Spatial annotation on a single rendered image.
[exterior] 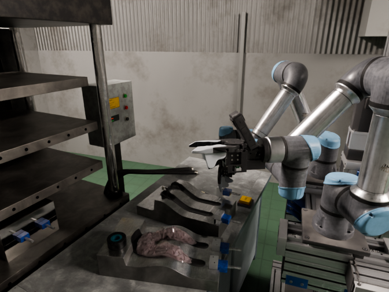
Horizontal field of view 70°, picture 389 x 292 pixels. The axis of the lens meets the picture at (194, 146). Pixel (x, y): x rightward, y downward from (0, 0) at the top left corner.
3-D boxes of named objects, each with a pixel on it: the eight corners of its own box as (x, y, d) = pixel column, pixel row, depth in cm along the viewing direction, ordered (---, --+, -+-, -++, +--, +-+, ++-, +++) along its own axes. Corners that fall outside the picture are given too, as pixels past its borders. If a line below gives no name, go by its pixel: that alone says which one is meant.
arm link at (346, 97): (358, 46, 90) (252, 154, 99) (384, 47, 80) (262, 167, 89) (377, 70, 94) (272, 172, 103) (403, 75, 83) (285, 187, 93)
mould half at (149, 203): (235, 214, 159) (237, 193, 154) (217, 241, 137) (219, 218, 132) (162, 193, 180) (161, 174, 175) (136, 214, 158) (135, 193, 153)
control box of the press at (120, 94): (147, 252, 242) (135, 80, 190) (125, 276, 217) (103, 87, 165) (128, 244, 251) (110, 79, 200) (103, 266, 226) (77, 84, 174)
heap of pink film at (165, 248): (197, 238, 130) (197, 225, 127) (190, 267, 113) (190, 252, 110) (144, 233, 134) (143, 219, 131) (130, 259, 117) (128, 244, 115)
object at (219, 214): (241, 225, 139) (242, 215, 137) (238, 230, 135) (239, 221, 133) (217, 218, 144) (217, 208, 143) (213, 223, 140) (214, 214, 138)
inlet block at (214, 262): (241, 269, 117) (241, 258, 115) (240, 278, 112) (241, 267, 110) (209, 265, 119) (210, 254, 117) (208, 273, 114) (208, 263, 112)
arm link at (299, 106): (314, 156, 155) (279, 69, 134) (299, 147, 169) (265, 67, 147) (332, 145, 155) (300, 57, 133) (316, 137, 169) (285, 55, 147)
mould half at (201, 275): (222, 247, 133) (223, 227, 129) (217, 292, 109) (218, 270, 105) (124, 235, 141) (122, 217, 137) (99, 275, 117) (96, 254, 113)
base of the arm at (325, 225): (350, 220, 113) (355, 199, 110) (357, 244, 100) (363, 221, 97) (310, 213, 118) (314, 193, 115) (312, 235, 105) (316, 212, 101)
